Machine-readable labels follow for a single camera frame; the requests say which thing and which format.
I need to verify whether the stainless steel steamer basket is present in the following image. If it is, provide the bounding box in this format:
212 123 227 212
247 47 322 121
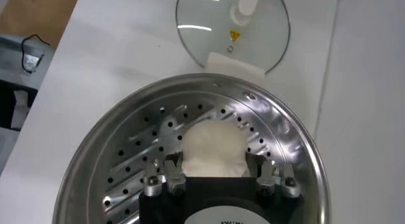
52 73 332 224

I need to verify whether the white steamed baozi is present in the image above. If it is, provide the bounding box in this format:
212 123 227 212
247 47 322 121
180 121 251 178

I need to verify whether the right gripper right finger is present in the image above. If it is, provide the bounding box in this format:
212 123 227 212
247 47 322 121
246 152 302 198

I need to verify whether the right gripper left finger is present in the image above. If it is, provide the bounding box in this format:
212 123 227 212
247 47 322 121
141 153 188 198

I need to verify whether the round glass pot lid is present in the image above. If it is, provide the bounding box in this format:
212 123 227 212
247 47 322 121
175 0 291 75

